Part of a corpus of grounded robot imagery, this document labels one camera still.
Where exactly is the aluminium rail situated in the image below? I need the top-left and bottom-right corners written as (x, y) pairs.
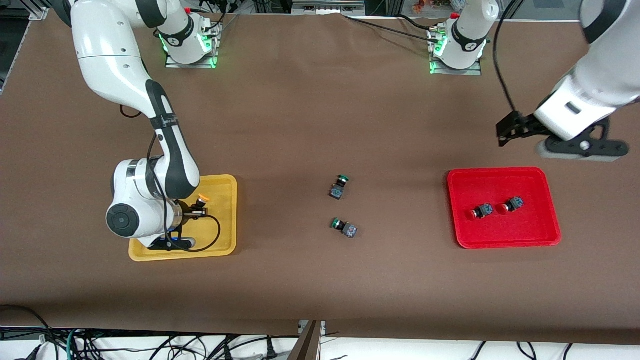
top-left (291, 0), bottom-right (367, 16)

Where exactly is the black looped floor cable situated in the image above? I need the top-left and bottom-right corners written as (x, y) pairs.
top-left (0, 304), bottom-right (51, 346)

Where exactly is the red plastic tray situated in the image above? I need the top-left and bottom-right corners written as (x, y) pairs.
top-left (446, 167), bottom-right (562, 250)

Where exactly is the brown table support beam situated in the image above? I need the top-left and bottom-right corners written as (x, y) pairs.
top-left (287, 320), bottom-right (323, 360)

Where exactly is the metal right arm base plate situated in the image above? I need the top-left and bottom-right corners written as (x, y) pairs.
top-left (165, 49), bottom-right (221, 70)

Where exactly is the long black table cable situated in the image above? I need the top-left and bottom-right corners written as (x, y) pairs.
top-left (342, 14), bottom-right (441, 43)

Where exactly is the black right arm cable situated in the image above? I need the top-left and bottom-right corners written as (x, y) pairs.
top-left (119, 102), bottom-right (222, 252)

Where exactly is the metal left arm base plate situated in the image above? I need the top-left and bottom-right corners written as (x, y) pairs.
top-left (430, 59), bottom-right (483, 76)

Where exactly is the orange patterned object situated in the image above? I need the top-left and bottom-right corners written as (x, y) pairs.
top-left (413, 0), bottom-right (450, 13)

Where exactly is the yellow plastic tray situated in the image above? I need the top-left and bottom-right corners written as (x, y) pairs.
top-left (128, 174), bottom-right (238, 262)

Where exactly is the silver table bracket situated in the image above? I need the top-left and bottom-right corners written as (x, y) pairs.
top-left (298, 320), bottom-right (327, 337)

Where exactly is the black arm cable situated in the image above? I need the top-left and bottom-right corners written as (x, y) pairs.
top-left (119, 102), bottom-right (222, 252)
top-left (492, 0), bottom-right (521, 115)

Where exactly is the short black table cable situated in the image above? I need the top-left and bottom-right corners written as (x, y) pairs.
top-left (397, 14), bottom-right (438, 31)

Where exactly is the green push button blue body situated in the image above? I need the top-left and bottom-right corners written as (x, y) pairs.
top-left (330, 218), bottom-right (358, 239)
top-left (329, 175), bottom-right (350, 200)

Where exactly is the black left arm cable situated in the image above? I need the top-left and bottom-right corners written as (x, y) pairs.
top-left (492, 0), bottom-right (521, 115)

